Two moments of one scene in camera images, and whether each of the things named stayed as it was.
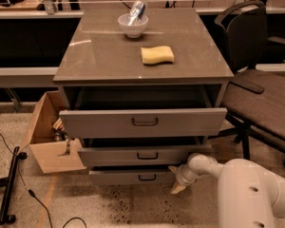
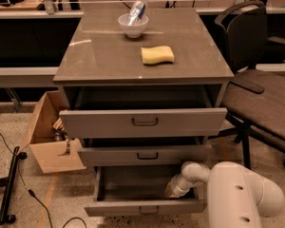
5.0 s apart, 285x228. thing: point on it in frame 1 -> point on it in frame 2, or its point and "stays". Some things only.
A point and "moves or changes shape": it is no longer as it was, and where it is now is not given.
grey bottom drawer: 135,177 moves or changes shape
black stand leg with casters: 6,183 stays
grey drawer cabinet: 144,89 stays
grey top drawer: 142,123 stays
